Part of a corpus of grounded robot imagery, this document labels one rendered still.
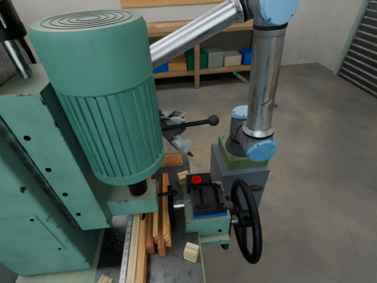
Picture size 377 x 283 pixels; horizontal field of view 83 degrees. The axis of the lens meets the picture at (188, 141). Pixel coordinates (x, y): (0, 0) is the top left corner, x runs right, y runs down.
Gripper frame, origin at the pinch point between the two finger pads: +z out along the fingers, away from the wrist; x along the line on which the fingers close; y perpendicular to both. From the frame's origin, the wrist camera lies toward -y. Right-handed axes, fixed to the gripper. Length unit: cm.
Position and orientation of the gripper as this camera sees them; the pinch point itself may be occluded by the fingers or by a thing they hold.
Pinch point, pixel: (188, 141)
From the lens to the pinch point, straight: 67.4
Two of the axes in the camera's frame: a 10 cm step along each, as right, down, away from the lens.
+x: 1.8, 7.4, 6.5
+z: 7.1, 3.6, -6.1
